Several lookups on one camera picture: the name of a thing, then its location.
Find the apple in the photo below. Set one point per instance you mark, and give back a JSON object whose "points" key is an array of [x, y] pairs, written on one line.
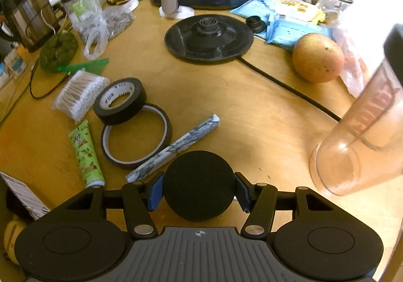
{"points": [[318, 57]]}

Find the clear shaker bottle grey lid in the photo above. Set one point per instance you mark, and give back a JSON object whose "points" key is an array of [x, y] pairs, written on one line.
{"points": [[352, 143]]}

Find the steel electric kettle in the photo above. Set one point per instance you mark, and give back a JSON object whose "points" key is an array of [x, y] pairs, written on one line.
{"points": [[28, 14]]}

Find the thin grey tape roll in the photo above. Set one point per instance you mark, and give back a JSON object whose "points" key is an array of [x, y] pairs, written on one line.
{"points": [[105, 146]]}

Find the black kettle base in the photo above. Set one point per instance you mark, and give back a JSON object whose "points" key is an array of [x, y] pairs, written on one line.
{"points": [[207, 39]]}

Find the small black cap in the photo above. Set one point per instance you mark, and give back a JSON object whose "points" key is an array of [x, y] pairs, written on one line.
{"points": [[256, 24]]}

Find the bag of cotton swabs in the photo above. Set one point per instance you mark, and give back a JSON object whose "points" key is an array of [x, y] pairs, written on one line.
{"points": [[80, 94]]}

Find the yellow wet wipes packet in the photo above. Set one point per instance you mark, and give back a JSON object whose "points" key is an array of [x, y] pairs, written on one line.
{"points": [[299, 8]]}

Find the plastic bag of seeds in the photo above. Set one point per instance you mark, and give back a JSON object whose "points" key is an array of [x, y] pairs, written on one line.
{"points": [[115, 19]]}

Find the blue wet wipes packet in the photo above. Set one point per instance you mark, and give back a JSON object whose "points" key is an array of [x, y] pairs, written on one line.
{"points": [[299, 33], [252, 6]]}

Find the cardboard box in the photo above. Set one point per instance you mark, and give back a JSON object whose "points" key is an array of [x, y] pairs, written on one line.
{"points": [[22, 194]]}

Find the green net bag of kiwis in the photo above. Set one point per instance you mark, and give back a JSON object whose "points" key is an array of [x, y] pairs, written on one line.
{"points": [[58, 49]]}

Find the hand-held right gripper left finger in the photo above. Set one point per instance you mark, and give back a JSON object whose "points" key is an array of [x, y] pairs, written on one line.
{"points": [[156, 192]]}

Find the black foam cylinder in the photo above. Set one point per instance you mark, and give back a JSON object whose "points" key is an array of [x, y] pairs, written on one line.
{"points": [[198, 184]]}

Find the small white bottle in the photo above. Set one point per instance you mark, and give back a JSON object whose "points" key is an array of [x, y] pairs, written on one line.
{"points": [[15, 63]]}

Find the black tape roll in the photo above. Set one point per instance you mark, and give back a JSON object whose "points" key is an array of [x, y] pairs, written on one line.
{"points": [[121, 101]]}

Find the green hand cream tube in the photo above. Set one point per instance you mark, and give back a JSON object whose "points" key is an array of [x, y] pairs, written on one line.
{"points": [[86, 153]]}

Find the clear plastic bag orange contents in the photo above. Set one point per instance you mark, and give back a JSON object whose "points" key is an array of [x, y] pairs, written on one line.
{"points": [[351, 61]]}

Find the patterned paper stick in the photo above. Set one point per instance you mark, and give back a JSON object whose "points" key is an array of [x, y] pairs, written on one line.
{"points": [[176, 146]]}

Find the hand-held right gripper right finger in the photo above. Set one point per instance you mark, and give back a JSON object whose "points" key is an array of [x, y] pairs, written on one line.
{"points": [[241, 194]]}

